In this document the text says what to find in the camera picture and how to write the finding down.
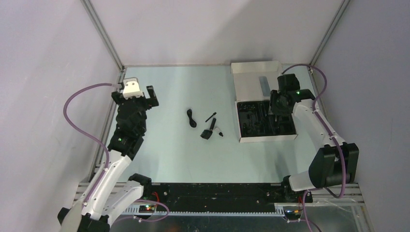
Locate aluminium frame post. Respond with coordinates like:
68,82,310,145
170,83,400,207
80,0,124,72
309,0,351,65

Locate aluminium frame post right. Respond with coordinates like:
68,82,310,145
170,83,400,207
309,0,351,65

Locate aluminium frame post left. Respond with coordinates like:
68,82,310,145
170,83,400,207
80,0,124,72

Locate black cylindrical trimmer body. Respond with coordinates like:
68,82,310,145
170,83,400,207
209,118,217,131

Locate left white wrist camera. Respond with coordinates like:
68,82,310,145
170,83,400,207
122,77,144,99

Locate black plastic tray insert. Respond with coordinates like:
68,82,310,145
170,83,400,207
236,100,296,138

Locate black loose comb attachment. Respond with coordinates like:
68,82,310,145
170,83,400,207
200,129,213,140

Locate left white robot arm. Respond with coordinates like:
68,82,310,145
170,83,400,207
58,83,159,232

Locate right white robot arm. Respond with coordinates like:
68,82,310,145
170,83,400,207
268,73,359,202

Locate black power cable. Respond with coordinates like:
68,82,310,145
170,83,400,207
187,109,198,129

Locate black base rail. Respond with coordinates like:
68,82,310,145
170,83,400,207
142,183,313,213

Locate white cardboard kit box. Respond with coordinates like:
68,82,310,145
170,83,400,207
231,61,297,143

